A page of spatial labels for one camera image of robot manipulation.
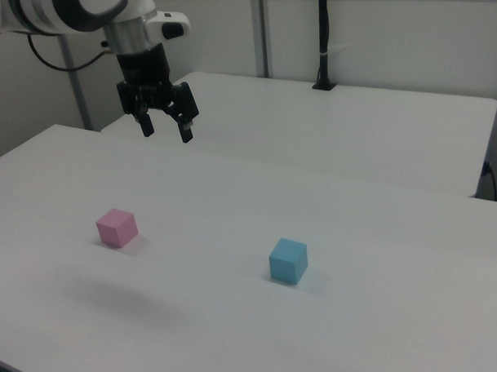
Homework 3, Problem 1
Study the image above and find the black wall cable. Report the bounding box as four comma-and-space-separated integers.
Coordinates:
481, 161, 497, 202

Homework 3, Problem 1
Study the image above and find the black camera stand pole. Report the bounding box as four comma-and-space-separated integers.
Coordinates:
312, 0, 341, 91

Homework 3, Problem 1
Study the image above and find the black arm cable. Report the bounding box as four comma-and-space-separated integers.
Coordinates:
25, 33, 116, 73

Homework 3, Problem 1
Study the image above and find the pink cube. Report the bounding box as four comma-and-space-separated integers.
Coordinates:
95, 207, 140, 250

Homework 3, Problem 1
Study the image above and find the white side table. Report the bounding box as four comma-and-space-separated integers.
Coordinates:
99, 69, 497, 200

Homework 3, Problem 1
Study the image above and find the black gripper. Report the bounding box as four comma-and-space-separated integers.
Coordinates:
112, 41, 204, 145

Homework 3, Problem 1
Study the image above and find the grey metal frame post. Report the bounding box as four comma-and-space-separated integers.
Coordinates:
246, 0, 276, 78
54, 34, 96, 131

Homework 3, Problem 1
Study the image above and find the blue cube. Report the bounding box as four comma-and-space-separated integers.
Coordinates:
267, 236, 309, 286

